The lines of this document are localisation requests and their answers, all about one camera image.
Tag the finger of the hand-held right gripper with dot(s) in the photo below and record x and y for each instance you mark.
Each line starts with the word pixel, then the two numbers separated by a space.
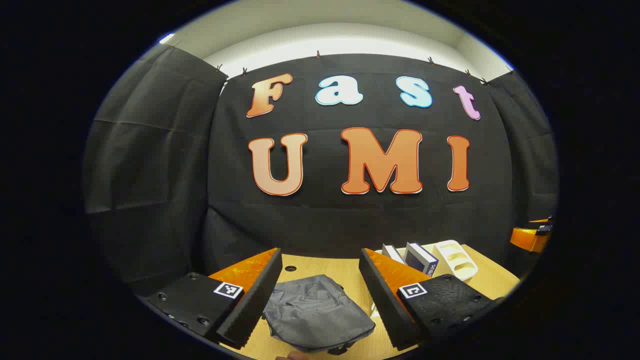
pixel 525 239

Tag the white bookshelf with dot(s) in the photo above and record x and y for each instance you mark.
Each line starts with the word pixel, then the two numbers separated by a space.
pixel 457 260

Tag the portrait cover book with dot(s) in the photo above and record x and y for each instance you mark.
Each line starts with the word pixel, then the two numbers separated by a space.
pixel 392 254

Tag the blue cover book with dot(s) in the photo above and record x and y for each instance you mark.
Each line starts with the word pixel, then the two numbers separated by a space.
pixel 420 257

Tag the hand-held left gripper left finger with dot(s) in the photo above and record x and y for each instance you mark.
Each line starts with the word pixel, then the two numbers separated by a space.
pixel 255 305

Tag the grey schoolbag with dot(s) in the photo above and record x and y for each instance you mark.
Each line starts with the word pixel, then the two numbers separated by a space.
pixel 315 310

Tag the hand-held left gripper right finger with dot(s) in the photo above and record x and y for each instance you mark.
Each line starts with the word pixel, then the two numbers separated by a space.
pixel 382 305

